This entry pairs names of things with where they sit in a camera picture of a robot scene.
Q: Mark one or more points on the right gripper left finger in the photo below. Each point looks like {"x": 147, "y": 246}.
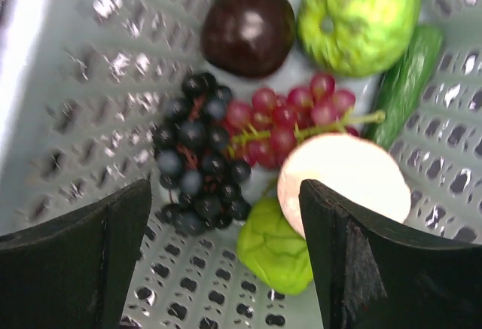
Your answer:
{"x": 75, "y": 271}

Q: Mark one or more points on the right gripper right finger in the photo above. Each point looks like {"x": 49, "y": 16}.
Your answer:
{"x": 372, "y": 272}

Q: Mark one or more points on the white round bun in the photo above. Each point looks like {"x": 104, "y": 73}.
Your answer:
{"x": 356, "y": 168}

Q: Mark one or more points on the light blue plastic basket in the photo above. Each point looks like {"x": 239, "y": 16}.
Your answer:
{"x": 83, "y": 83}

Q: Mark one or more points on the green lime fruit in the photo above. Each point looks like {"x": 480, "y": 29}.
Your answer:
{"x": 270, "y": 249}

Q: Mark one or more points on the dark grape bunch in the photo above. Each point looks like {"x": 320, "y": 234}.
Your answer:
{"x": 191, "y": 151}

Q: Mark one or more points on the red grape bunch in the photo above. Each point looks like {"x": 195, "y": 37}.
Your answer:
{"x": 265, "y": 130}

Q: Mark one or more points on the green cucumber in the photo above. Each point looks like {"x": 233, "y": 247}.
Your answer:
{"x": 402, "y": 85}

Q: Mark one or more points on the green custard apple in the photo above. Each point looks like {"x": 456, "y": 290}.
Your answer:
{"x": 356, "y": 38}

